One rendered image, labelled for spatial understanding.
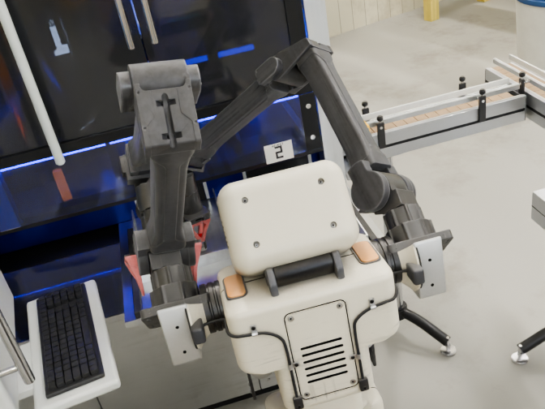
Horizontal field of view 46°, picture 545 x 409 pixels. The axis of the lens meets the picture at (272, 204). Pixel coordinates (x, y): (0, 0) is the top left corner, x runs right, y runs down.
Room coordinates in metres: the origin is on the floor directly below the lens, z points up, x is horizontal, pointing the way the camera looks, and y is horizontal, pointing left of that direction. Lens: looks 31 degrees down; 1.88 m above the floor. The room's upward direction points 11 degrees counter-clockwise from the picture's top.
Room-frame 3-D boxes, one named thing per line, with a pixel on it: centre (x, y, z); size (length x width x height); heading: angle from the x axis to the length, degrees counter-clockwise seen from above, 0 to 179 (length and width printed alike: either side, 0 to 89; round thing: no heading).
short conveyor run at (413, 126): (1.93, -0.56, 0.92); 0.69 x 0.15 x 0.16; 98
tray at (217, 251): (1.55, 0.28, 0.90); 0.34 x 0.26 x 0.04; 8
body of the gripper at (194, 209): (1.46, 0.21, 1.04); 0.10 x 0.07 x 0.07; 24
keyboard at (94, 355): (1.30, 0.59, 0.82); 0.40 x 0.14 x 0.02; 16
